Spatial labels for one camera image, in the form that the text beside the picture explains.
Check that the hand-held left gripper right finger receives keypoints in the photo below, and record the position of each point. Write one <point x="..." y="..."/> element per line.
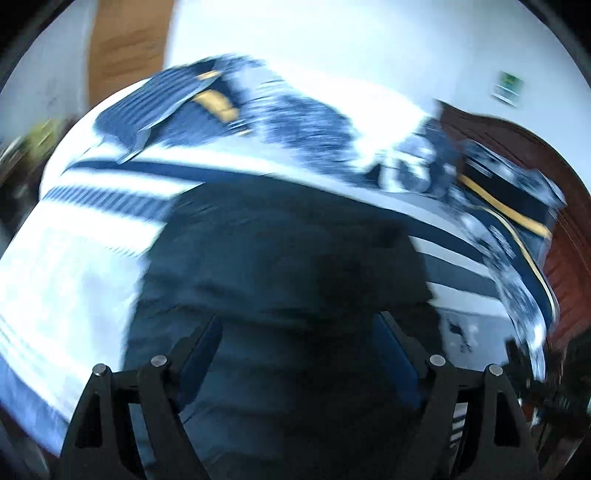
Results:
<point x="390" y="355"/>

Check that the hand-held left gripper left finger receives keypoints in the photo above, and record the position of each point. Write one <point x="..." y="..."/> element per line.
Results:
<point x="199" y="355"/>

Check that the dark grey garment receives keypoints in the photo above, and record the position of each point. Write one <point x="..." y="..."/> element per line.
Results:
<point x="277" y="300"/>

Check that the blue white striped bed sheet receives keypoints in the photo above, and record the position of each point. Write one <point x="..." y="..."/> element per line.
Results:
<point x="87" y="277"/>

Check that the blue white printed quilt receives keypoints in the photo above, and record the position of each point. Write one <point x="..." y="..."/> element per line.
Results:
<point x="461" y="194"/>

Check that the wooden headboard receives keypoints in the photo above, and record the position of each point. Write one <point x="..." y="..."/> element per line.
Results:
<point x="545" y="194"/>

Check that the blue white striped pillow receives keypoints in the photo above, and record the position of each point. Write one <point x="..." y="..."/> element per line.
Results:
<point x="157" y="108"/>

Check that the wooden door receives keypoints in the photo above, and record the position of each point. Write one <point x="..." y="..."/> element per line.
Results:
<point x="127" y="41"/>

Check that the green white wall sign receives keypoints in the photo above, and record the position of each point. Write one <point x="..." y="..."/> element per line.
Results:
<point x="508" y="87"/>

